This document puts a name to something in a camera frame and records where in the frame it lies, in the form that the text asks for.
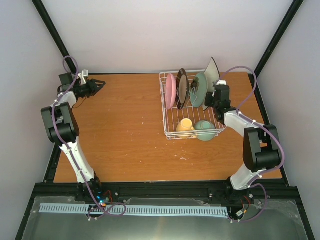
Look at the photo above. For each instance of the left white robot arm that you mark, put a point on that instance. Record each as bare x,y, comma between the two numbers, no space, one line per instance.
62,128

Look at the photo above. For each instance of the white wire dish rack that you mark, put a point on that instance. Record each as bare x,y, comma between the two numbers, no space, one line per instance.
171,117

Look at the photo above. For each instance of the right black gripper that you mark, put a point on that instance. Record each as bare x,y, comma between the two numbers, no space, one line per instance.
207,101

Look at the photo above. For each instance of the yellow mug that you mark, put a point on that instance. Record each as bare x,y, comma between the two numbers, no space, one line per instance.
185,129

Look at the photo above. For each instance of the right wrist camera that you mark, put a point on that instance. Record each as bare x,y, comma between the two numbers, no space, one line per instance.
218,83

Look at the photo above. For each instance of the light blue cable duct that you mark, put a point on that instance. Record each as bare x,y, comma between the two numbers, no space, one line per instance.
137,210

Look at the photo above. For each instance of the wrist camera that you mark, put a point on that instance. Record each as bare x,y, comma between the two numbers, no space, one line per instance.
218,83
83,76

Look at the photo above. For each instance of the black aluminium frame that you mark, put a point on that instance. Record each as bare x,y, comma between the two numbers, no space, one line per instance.
280,188

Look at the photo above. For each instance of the mint green bowl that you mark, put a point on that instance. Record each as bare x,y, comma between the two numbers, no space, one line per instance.
206,130

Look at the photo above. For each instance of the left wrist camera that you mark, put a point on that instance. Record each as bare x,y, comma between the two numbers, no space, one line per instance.
83,76

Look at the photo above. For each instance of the dark striped rim plate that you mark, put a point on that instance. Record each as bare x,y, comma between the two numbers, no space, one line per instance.
182,85

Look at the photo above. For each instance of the pink plate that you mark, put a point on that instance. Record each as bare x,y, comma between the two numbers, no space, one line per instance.
170,91

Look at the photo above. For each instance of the teal flower plate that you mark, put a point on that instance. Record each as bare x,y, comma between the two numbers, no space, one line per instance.
198,90

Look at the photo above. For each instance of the white square plate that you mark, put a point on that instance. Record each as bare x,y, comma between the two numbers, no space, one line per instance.
212,74

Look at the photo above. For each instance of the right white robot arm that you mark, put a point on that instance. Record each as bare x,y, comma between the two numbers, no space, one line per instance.
261,150

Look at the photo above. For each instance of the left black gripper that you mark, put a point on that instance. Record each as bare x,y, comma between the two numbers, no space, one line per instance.
93,88

